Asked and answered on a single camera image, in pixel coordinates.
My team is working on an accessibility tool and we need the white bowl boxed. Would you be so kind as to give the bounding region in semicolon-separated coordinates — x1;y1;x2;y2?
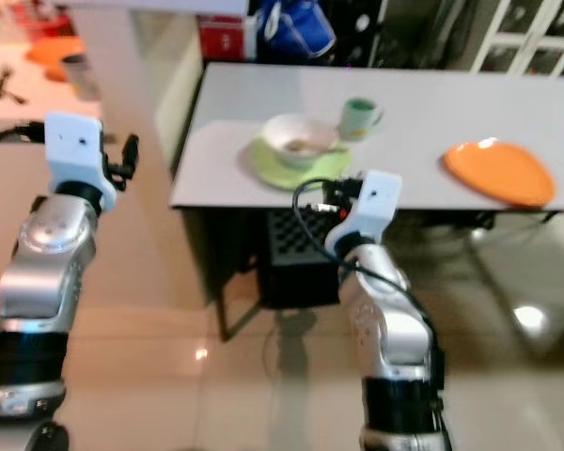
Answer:
260;113;340;171

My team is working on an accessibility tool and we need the light green plate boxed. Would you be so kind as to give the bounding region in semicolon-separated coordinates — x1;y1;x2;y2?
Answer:
245;133;354;193

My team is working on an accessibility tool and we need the green mug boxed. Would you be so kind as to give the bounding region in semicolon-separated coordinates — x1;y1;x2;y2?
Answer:
337;96;385;145

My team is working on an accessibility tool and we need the black plastic crate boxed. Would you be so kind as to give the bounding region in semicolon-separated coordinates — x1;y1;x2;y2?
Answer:
258;208;351;311

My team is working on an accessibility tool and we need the metal cup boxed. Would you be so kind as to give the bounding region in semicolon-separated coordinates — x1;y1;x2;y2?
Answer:
60;53;103;103

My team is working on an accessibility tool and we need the orange bowl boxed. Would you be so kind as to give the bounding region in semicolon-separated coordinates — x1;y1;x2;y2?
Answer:
26;36;87;83

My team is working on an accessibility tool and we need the black utensil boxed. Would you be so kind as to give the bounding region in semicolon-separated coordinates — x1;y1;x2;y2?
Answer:
0;70;29;105

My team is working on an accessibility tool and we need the red box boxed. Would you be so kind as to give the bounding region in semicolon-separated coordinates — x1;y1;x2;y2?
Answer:
195;13;260;63

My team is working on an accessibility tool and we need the black metal table leg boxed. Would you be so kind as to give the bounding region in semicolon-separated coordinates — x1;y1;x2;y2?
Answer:
215;271;238;343

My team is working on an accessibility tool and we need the orange plate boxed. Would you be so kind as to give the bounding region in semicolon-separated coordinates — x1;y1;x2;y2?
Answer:
443;137;558;210

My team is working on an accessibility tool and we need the black computer tower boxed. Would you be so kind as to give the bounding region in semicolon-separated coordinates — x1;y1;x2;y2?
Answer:
331;0;490;68

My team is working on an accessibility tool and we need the blue bag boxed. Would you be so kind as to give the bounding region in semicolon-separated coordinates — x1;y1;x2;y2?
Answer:
258;0;338;60

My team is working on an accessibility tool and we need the white glass-door cabinet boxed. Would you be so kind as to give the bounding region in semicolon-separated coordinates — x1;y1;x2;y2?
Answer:
468;0;564;77

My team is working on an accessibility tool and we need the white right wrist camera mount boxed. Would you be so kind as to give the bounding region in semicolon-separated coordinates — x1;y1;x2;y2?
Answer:
323;170;404;258

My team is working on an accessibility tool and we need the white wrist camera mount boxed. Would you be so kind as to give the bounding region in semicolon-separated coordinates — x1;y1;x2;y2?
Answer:
323;170;404;258
42;110;115;200

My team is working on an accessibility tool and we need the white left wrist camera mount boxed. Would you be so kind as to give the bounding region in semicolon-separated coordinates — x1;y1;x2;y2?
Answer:
42;110;115;200

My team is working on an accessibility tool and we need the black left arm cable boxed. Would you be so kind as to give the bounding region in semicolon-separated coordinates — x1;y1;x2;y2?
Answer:
0;122;54;157

